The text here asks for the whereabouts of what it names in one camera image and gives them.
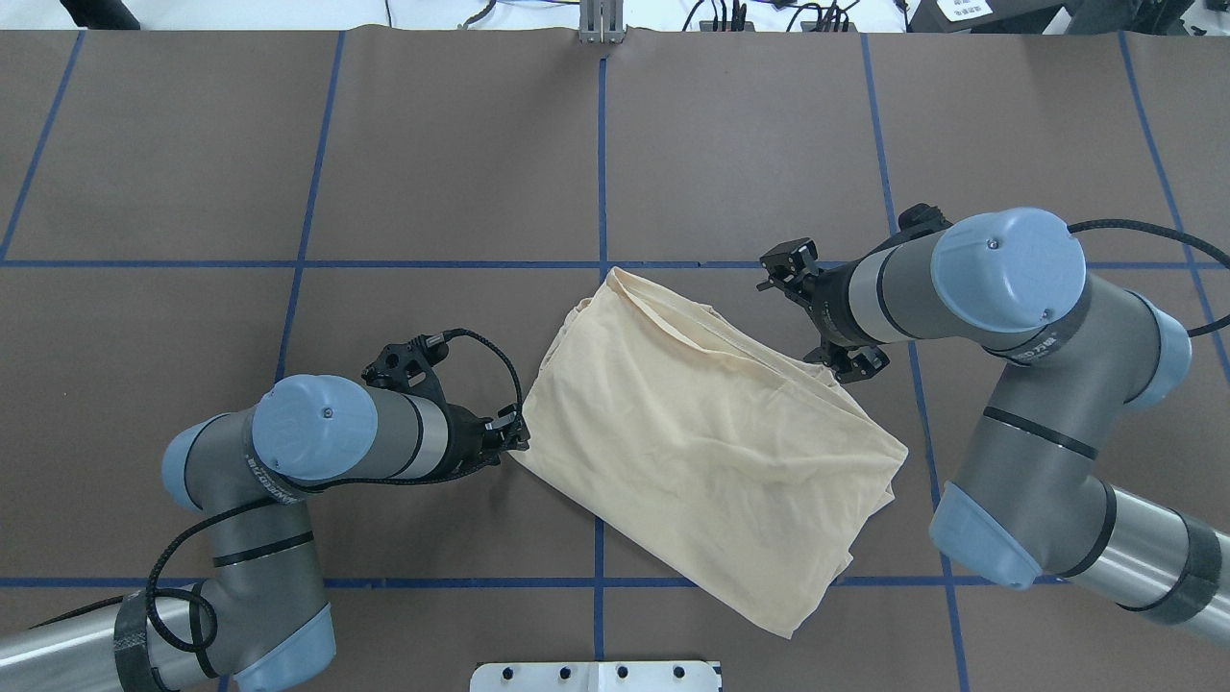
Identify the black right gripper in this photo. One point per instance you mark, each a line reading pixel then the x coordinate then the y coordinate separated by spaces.
pixel 834 301

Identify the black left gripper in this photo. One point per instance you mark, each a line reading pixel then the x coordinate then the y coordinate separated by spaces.
pixel 467 434

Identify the cream long-sleeve graphic shirt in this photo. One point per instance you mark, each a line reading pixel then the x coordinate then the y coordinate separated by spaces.
pixel 749 473

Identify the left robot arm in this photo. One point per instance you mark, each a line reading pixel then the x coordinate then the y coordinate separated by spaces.
pixel 241 595

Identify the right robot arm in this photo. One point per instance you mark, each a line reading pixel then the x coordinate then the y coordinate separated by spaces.
pixel 1077 352

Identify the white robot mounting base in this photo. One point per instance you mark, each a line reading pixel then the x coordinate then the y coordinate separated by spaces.
pixel 643 675

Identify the black power adapter box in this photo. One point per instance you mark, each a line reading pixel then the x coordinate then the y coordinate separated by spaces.
pixel 982 17

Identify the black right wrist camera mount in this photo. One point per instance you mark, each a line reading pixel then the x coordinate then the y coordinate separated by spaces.
pixel 921 220

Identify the aluminium frame post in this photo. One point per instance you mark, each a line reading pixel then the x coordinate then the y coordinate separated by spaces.
pixel 601 22

